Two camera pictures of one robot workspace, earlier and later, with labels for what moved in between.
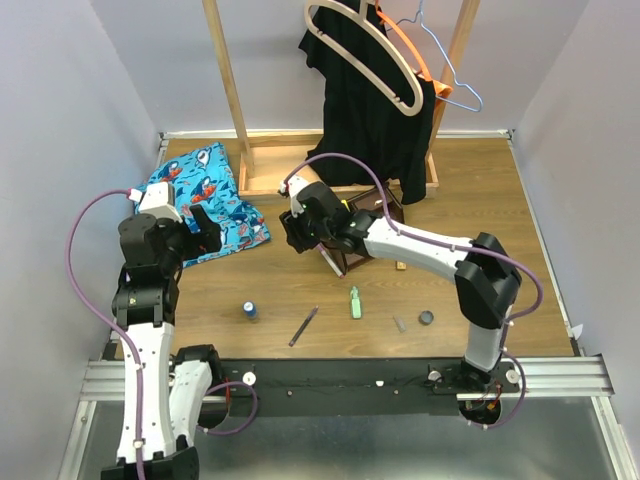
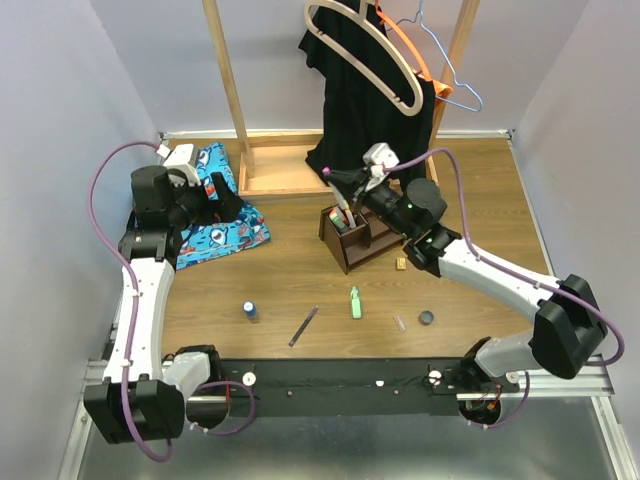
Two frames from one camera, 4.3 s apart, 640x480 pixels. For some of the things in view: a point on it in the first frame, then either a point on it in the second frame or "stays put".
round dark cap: [425, 317] stays put
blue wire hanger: [446, 58] stays put
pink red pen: [330, 260] -> [339, 198]
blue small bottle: [250, 309] stays put
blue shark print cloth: [202, 178] stays put
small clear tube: [399, 323] stays put
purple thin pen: [303, 326] stays put
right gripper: [293, 234] -> [349, 177]
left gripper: [206, 240] -> [225, 208]
